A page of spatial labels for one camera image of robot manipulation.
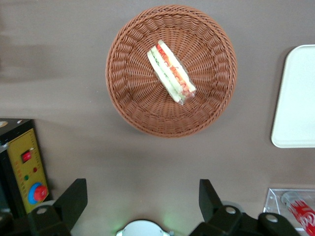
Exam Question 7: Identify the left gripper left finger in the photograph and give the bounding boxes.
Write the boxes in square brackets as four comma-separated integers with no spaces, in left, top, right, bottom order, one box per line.
[28,178,88,236]

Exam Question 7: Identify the round brown wicker basket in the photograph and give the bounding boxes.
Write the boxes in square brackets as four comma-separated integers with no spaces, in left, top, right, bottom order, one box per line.
[105,4,238,138]

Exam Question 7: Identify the clear acrylic bottle rack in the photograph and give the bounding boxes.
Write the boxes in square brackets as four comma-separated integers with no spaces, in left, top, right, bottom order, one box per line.
[262,188,315,232]

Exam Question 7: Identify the black food warmer yellow panel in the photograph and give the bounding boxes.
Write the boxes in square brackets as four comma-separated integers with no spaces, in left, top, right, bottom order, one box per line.
[0,118,54,218]

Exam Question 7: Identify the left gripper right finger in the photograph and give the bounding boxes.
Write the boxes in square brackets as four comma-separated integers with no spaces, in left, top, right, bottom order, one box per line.
[189,178,247,236]

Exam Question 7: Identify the red cola bottle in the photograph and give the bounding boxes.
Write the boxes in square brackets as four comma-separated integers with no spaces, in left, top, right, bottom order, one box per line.
[281,191,315,236]

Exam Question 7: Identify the cream plastic tray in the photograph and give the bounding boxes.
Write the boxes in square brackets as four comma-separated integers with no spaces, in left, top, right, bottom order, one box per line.
[271,44,315,149]

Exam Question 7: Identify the triangle sandwich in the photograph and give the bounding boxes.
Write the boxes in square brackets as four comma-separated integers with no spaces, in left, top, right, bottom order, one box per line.
[147,39,197,106]

